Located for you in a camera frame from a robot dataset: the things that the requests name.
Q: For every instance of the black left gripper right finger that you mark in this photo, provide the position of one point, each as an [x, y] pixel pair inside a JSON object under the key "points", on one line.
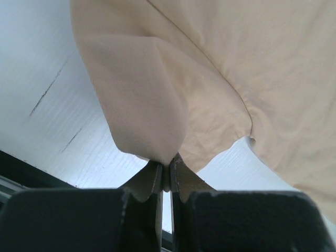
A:
{"points": [[204, 219]]}

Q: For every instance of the beige t shirt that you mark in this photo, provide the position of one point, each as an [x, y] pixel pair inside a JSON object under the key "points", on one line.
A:
{"points": [[193, 77]]}

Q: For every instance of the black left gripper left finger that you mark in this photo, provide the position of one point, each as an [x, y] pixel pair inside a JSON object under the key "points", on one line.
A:
{"points": [[128, 218]]}

